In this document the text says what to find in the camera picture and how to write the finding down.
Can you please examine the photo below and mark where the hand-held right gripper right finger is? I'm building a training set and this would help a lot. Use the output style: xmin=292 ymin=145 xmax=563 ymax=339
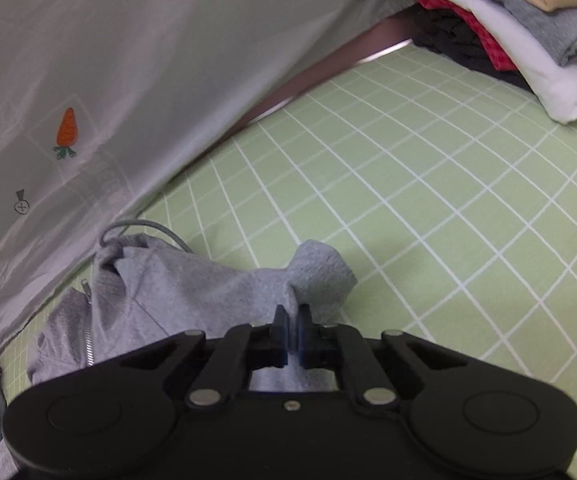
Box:
xmin=295 ymin=304 xmax=464 ymax=413

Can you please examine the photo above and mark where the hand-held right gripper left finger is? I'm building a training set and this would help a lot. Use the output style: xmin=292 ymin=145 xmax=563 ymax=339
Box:
xmin=118 ymin=305 xmax=290 ymax=412

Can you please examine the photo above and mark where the grey zip hoodie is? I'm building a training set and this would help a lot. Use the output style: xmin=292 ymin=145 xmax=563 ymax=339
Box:
xmin=27 ymin=239 xmax=359 ymax=393

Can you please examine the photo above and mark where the stack of folded clothes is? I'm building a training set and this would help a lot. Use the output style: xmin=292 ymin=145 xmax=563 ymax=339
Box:
xmin=393 ymin=0 xmax=577 ymax=124

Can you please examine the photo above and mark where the grey carrot print quilt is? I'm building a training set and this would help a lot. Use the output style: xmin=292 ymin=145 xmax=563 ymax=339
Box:
xmin=0 ymin=0 xmax=419 ymax=361

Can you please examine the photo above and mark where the black folded garment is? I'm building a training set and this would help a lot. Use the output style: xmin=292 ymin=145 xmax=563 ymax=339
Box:
xmin=411 ymin=7 xmax=531 ymax=92

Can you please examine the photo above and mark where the red folded garment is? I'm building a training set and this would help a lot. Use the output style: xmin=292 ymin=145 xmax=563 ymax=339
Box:
xmin=412 ymin=0 xmax=519 ymax=72

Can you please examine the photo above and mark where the grey folded garment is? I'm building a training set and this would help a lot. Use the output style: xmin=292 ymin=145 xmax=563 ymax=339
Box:
xmin=425 ymin=0 xmax=577 ymax=67

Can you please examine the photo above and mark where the brown bed rail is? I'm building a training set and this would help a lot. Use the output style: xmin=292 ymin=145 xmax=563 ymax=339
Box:
xmin=241 ymin=12 xmax=419 ymax=128

